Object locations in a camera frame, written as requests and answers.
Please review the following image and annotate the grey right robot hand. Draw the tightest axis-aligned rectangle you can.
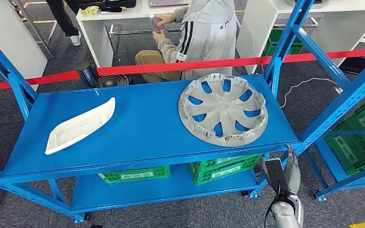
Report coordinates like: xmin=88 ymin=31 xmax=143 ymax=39
xmin=284 ymin=144 xmax=301 ymax=196

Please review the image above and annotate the grey plastic hubcap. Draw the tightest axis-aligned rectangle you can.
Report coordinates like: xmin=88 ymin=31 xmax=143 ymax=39
xmin=178 ymin=73 xmax=269 ymax=148

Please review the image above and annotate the clear plastic bottle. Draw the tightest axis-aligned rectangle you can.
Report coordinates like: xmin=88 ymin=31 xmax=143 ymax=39
xmin=148 ymin=14 xmax=167 ymax=34

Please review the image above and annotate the blue metal shelf rack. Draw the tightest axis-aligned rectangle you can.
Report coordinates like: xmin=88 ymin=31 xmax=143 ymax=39
xmin=302 ymin=88 xmax=365 ymax=202
xmin=0 ymin=0 xmax=365 ymax=225

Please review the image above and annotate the white curved plastic part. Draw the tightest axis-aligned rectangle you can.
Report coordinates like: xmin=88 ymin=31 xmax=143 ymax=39
xmin=45 ymin=97 xmax=116 ymax=156

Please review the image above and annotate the black flat device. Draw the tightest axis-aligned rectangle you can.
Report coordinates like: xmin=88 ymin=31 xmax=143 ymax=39
xmin=339 ymin=56 xmax=365 ymax=76

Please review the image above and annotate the red barrier belt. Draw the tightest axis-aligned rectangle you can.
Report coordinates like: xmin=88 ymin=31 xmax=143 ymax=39
xmin=0 ymin=47 xmax=365 ymax=93

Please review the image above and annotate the white desk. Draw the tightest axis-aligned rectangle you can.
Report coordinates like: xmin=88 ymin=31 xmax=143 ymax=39
xmin=76 ymin=0 xmax=243 ymax=68
xmin=236 ymin=0 xmax=365 ymax=75

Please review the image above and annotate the person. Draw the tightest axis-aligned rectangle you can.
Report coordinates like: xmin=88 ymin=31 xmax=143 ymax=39
xmin=134 ymin=0 xmax=237 ymax=84
xmin=45 ymin=0 xmax=82 ymax=47

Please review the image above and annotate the grey laptop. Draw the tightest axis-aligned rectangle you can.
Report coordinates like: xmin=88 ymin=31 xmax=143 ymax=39
xmin=148 ymin=0 xmax=191 ymax=8

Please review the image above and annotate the black case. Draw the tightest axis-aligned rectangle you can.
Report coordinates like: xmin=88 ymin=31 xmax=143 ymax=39
xmin=75 ymin=0 xmax=137 ymax=10

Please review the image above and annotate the yellow snack bag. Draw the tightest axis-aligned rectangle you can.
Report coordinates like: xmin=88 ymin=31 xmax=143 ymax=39
xmin=82 ymin=5 xmax=100 ymax=16

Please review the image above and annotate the white panel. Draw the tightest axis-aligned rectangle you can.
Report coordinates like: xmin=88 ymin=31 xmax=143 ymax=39
xmin=0 ymin=0 xmax=48 ymax=91

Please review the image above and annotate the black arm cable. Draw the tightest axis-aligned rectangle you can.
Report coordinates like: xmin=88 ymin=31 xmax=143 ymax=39
xmin=264 ymin=184 xmax=281 ymax=228

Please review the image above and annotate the white cable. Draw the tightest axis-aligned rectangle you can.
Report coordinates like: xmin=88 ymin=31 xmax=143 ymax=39
xmin=279 ymin=77 xmax=343 ymax=109

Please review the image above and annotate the black barrier post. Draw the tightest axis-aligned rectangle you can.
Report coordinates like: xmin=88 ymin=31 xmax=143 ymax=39
xmin=75 ymin=61 xmax=132 ymax=89

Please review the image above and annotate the metal frame stand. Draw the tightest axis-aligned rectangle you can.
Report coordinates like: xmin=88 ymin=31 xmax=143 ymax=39
xmin=10 ymin=0 xmax=59 ymax=59

